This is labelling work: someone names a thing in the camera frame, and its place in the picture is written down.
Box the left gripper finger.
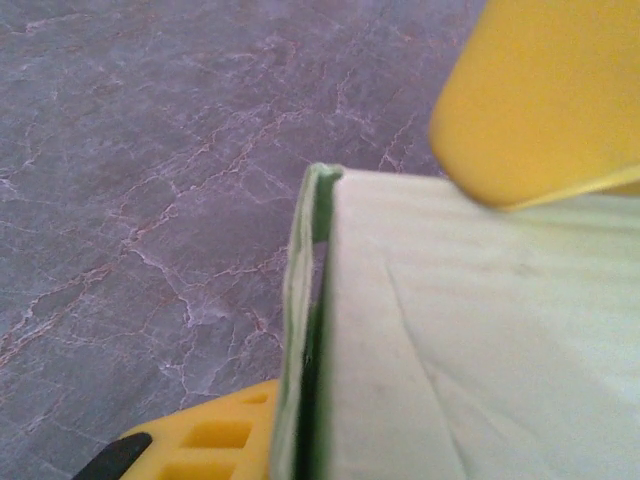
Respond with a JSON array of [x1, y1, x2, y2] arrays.
[[69, 377, 281, 480]]

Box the light green paper box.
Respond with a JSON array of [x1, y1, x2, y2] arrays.
[[269, 162, 640, 480]]

